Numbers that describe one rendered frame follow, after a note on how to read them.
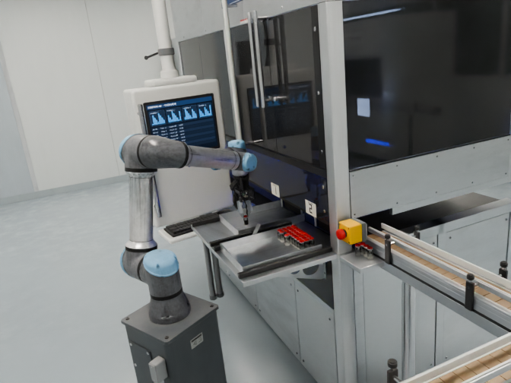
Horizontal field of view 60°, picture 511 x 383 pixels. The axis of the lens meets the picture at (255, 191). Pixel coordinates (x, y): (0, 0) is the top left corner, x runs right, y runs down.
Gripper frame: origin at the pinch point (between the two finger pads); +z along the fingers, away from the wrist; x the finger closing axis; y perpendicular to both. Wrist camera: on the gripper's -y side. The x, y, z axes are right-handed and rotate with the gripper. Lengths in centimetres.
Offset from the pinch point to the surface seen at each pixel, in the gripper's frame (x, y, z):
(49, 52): -69, -508, -102
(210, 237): -17.9, -0.8, 6.9
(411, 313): 35, 70, 28
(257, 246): -4.2, 21.9, 7.0
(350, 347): 21, 48, 51
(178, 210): -21, -52, 8
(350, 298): 23, 48, 28
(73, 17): -27, -508, -144
